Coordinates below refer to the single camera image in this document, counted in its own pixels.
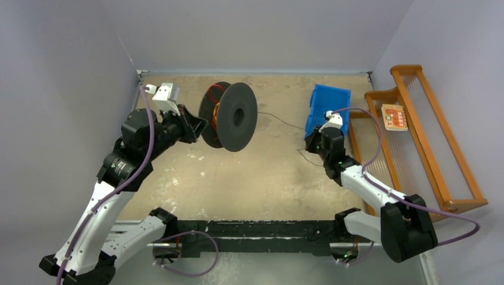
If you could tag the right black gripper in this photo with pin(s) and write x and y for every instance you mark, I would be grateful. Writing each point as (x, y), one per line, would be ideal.
(310, 141)

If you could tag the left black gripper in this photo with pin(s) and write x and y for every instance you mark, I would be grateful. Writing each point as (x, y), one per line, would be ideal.
(191, 125)

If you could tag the black cable spool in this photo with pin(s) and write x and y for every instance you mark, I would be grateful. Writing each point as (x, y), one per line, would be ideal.
(231, 111)

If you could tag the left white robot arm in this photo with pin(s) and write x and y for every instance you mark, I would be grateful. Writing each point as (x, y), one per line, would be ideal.
(90, 256)

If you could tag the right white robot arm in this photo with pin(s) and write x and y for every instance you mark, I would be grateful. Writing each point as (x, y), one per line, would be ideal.
(400, 225)

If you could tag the orange patterned card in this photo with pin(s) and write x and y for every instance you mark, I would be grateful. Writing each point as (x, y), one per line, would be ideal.
(394, 117)

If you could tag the orange wooden rack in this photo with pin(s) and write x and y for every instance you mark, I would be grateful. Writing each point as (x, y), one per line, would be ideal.
(425, 159)

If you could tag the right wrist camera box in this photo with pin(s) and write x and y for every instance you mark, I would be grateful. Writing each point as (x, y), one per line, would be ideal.
(333, 120)

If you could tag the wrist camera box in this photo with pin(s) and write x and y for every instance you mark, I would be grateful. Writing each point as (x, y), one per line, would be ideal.
(165, 97)
(333, 120)

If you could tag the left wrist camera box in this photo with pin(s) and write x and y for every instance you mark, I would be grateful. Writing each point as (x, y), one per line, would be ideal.
(165, 97)

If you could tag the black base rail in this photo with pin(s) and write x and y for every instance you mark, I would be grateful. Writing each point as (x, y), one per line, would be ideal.
(317, 237)

